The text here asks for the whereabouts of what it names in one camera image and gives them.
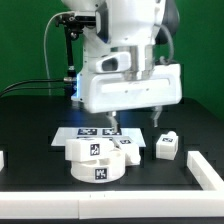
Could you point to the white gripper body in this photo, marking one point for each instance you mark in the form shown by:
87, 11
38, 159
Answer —
110, 92

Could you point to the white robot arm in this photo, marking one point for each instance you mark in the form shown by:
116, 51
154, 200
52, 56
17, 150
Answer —
127, 55

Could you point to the white marker sheet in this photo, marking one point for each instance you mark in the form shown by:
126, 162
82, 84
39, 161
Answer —
64, 133

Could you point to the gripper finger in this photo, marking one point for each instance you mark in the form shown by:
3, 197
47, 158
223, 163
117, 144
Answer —
112, 118
155, 117

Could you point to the black camera on stand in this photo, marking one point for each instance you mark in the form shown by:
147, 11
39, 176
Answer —
73, 28

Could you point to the white workspace border frame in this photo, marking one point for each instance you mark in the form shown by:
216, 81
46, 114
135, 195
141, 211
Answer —
208, 201

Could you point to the white round stool seat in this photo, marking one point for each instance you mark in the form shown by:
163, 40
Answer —
103, 170

